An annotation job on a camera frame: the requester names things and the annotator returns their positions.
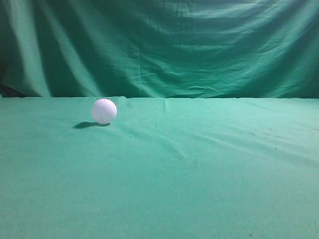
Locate green table cloth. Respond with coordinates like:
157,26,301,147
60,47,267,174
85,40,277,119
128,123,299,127
0,97,319,239

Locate green backdrop cloth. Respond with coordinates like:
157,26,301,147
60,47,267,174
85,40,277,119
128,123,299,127
0,0,319,98

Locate white dimpled golf ball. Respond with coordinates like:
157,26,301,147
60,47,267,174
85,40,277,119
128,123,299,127
91,99,117,124

